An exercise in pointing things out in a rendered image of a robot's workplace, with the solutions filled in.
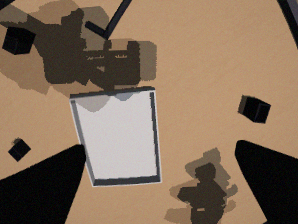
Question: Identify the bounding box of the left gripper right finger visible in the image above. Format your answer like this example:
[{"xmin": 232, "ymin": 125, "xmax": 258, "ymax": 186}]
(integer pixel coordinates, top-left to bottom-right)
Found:
[{"xmin": 235, "ymin": 140, "xmax": 298, "ymax": 224}]

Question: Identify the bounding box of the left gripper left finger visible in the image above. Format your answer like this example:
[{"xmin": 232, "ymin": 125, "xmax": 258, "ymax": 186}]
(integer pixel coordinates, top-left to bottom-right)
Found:
[{"xmin": 0, "ymin": 144, "xmax": 86, "ymax": 224}]

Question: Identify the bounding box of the black l-shaped bar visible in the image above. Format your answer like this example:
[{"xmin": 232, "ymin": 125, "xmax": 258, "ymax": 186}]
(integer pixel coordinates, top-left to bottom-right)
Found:
[{"xmin": 85, "ymin": 0, "xmax": 132, "ymax": 40}]

